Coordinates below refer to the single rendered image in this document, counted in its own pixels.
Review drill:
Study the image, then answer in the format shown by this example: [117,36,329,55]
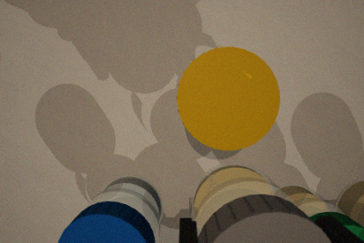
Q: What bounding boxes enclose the white plastic bottle with grey cap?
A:
[190,162,331,243]

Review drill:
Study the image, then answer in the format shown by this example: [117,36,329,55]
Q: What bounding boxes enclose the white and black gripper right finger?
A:
[315,216,364,243]

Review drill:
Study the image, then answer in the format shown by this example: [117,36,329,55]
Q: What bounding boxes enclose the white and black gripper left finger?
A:
[178,218,198,243]

